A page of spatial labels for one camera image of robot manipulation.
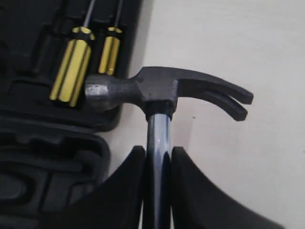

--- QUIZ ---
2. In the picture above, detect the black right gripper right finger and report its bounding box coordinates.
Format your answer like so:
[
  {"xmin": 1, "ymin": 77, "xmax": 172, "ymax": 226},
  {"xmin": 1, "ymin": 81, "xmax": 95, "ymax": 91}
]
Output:
[{"xmin": 171, "ymin": 147, "xmax": 283, "ymax": 229}]

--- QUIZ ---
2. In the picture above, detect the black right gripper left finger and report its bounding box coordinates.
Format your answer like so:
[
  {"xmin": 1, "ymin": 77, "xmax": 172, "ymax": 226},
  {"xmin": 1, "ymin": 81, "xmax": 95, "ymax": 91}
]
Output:
[{"xmin": 50, "ymin": 146, "xmax": 145, "ymax": 229}]

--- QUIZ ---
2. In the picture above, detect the claw hammer black grip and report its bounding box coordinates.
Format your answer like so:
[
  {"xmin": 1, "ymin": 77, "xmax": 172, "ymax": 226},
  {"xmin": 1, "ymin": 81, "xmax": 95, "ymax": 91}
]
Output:
[{"xmin": 85, "ymin": 67, "xmax": 254, "ymax": 229}]

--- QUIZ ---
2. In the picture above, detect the black plastic tool case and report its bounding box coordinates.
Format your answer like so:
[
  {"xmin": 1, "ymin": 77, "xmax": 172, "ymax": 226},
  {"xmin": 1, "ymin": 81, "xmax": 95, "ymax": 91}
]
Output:
[{"xmin": 0, "ymin": 0, "xmax": 142, "ymax": 229}]

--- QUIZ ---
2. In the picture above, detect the small yellow black screwdriver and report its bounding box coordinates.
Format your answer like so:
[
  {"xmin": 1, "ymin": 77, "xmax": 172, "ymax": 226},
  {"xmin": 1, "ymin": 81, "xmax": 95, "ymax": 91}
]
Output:
[{"xmin": 98, "ymin": 0, "xmax": 123, "ymax": 75}]

